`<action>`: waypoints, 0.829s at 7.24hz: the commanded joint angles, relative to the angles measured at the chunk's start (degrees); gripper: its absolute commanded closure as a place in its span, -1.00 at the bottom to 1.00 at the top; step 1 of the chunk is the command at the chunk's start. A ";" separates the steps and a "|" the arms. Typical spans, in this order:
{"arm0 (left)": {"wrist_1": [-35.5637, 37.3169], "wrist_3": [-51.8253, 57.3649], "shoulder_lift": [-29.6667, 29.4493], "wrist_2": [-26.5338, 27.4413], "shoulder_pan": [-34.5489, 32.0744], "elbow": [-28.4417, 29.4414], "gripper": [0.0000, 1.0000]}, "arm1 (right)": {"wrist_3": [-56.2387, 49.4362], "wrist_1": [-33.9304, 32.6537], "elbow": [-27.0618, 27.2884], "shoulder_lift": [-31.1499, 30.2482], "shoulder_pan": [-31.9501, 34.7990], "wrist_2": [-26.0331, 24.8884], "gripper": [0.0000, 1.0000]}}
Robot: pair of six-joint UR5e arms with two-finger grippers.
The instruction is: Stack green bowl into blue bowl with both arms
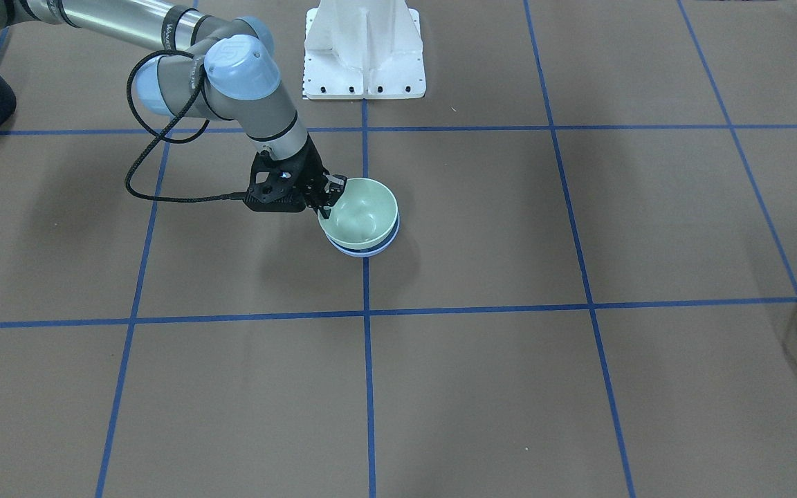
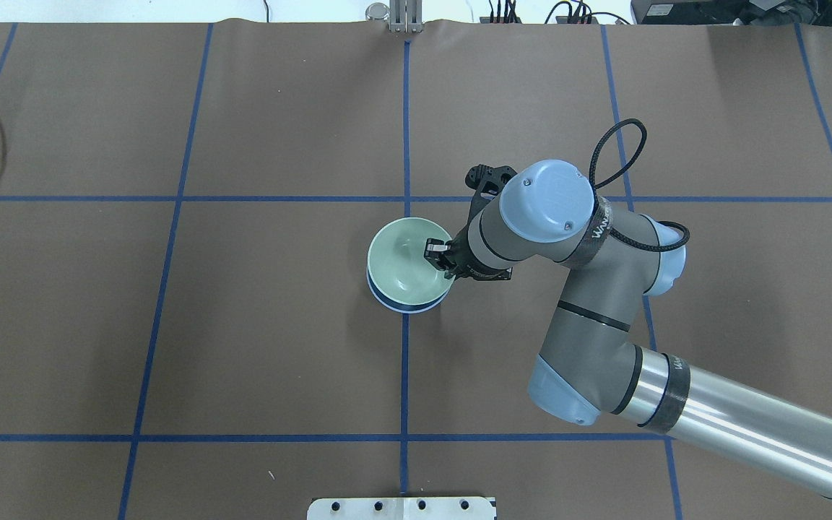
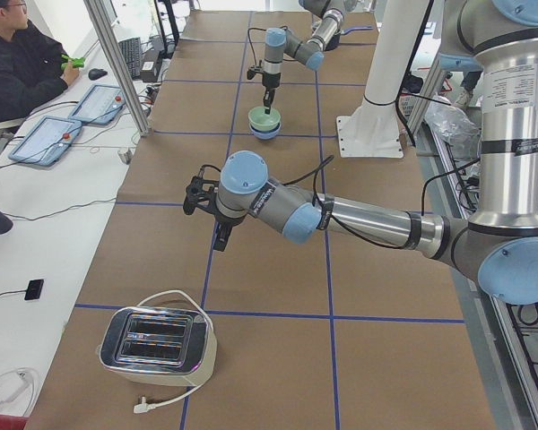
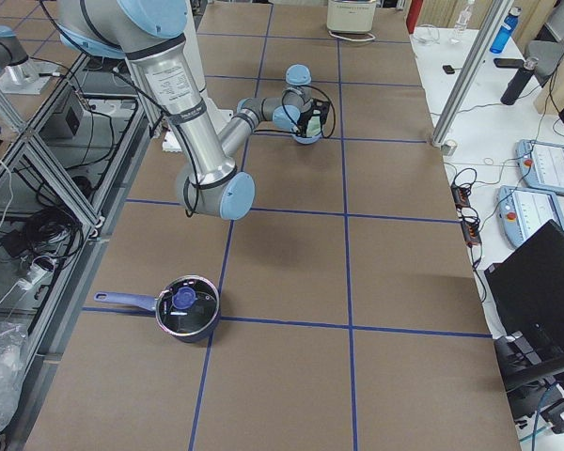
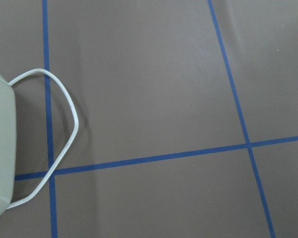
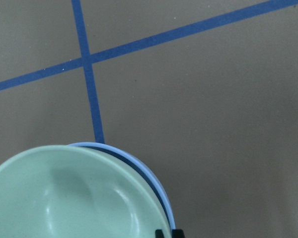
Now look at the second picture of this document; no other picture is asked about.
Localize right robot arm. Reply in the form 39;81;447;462
418;118;832;503

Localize green bowl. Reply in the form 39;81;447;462
366;217;452;278

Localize blue bowl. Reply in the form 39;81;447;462
366;271;454;315

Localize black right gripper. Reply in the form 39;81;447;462
425;165;517;281

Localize white camera mast base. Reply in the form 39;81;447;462
306;496;498;519

